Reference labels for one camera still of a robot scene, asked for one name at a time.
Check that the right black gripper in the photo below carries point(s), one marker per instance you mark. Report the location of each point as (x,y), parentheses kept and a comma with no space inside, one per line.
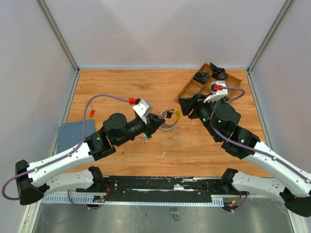
(187,104)

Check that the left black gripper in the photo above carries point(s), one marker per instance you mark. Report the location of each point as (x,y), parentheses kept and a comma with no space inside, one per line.
(154,122)

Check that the large keyring with yellow handle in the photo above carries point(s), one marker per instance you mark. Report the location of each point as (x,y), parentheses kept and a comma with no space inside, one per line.
(171,117)

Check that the key with green tag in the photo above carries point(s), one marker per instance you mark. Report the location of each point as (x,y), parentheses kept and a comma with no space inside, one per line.
(145,137)

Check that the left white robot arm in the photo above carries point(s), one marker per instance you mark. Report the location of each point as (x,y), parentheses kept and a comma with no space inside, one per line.
(38,179)

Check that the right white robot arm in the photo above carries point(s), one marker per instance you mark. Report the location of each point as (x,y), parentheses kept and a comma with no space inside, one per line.
(290,184)

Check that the wooden compartment tray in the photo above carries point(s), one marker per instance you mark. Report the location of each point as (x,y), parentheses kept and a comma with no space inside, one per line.
(194,87)

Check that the green patterned rolled tie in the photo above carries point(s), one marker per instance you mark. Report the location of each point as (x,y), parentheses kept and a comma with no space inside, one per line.
(201,77)

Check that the blue yellow leaf tie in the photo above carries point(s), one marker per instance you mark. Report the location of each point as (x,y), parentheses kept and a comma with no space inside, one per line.
(224,99)

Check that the dark rolled tie top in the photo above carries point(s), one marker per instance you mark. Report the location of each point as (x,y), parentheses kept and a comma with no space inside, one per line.
(218,73)

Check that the key with red tag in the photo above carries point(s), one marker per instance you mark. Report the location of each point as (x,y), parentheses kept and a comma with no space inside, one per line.
(92,112)

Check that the folded blue cloth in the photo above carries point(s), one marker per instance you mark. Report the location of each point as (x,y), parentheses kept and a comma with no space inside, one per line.
(69,135)

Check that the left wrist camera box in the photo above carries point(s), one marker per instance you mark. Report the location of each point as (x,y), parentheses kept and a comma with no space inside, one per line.
(143,109)

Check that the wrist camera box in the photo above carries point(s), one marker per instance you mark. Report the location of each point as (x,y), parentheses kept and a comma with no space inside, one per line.
(143,109)
(218,91)

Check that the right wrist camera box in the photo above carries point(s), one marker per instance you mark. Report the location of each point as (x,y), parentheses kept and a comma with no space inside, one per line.
(218,91)

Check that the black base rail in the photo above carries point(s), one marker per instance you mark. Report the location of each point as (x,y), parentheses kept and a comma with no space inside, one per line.
(160,189)

